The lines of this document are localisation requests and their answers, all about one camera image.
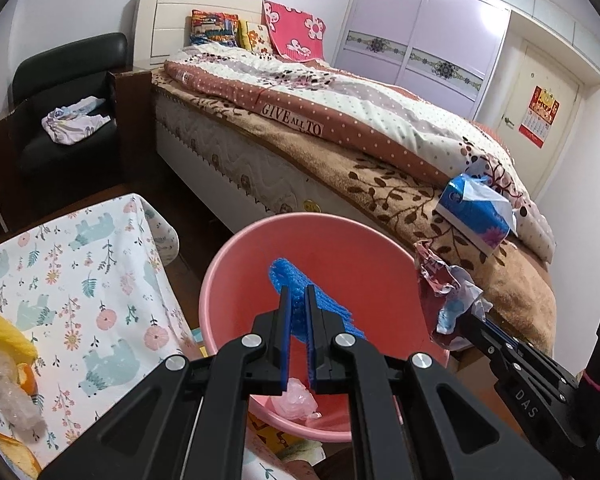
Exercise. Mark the dotted floral quilt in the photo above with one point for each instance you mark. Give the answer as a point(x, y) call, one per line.
point(355, 100)

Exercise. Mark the colourful striped pillow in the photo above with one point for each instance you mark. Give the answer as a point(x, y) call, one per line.
point(212, 27)

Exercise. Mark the bed with patterned quilt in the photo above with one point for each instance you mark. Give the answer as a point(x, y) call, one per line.
point(380, 195)

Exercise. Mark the cream room door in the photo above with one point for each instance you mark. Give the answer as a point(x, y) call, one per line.
point(515, 90)

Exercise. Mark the red white paper wrapper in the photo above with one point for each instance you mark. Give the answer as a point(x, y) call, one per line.
point(445, 280)

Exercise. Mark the pink plastic basin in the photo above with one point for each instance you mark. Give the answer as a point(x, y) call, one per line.
point(340, 255)

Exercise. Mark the yellow plastic bag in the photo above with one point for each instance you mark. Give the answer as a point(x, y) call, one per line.
point(0, 332)

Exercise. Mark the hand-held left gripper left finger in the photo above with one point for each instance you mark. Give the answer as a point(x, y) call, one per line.
point(284, 340)

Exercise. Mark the orange peel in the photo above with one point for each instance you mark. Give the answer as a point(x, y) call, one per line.
point(27, 377)

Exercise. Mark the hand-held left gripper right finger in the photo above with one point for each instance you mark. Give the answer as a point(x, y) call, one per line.
point(311, 340)

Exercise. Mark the floral bear print tablecloth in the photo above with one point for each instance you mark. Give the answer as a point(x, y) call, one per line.
point(80, 280)

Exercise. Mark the blue foam fruit net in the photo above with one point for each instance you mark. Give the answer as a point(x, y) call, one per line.
point(330, 305)

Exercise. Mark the pink flower pillow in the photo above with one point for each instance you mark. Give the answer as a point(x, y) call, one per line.
point(295, 25)

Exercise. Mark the pink plastic wrapper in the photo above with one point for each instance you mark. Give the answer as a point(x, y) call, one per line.
point(297, 400)

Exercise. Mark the clear crumpled plastic bag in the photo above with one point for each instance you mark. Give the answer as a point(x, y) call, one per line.
point(10, 395)

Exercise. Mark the quilted bed mattress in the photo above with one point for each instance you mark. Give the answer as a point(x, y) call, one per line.
point(230, 155)

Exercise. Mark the red wall calendar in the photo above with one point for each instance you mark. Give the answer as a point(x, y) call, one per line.
point(540, 110)

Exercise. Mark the crumpled white patterned cloth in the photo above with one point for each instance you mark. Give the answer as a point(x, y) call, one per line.
point(72, 122)

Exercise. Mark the yellow flower pillow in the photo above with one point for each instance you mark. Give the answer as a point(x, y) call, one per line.
point(255, 35)

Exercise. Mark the black leather armchair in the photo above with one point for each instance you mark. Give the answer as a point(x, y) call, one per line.
point(55, 65)

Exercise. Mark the blue tissue pack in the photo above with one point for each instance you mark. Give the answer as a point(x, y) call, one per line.
point(470, 210)

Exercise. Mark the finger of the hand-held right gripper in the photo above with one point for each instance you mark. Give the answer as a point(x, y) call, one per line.
point(525, 400)
point(500, 332)

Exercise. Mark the cream wooden headboard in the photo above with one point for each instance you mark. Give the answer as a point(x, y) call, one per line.
point(165, 20)

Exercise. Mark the lilac sliding door wardrobe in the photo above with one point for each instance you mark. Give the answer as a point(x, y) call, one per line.
point(380, 10)

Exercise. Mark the white overhead cabinets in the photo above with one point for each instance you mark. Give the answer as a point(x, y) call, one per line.
point(555, 25)

